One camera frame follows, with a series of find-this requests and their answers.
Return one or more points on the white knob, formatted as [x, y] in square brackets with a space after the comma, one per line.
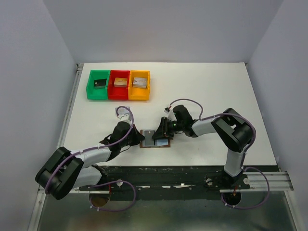
[209, 181]
[119, 183]

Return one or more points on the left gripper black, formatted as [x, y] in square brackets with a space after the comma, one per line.
[138, 136]

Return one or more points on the tan card stack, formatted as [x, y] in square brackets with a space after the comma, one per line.
[120, 82]

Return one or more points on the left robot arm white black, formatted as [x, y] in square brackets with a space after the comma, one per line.
[66, 170]

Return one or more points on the aluminium frame rail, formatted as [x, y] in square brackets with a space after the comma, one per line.
[207, 88]

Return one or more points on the brown leather card holder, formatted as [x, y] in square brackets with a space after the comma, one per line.
[163, 143]

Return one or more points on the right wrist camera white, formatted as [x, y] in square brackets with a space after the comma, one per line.
[169, 113]

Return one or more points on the right white knob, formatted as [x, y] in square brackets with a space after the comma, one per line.
[209, 181]

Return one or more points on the orange plastic bin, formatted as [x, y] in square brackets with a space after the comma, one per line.
[138, 94]

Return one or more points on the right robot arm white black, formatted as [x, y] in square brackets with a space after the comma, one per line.
[236, 132]

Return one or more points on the red plastic bin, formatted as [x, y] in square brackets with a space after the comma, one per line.
[115, 93]

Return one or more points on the left white knob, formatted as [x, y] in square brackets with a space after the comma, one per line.
[119, 183]

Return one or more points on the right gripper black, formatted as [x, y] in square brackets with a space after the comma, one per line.
[162, 131]

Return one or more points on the black VIP card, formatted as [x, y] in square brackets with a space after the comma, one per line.
[148, 142]

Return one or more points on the silver card stack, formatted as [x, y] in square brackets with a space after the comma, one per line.
[139, 82]

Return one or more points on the green plastic bin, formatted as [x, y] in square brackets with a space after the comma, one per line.
[97, 94]

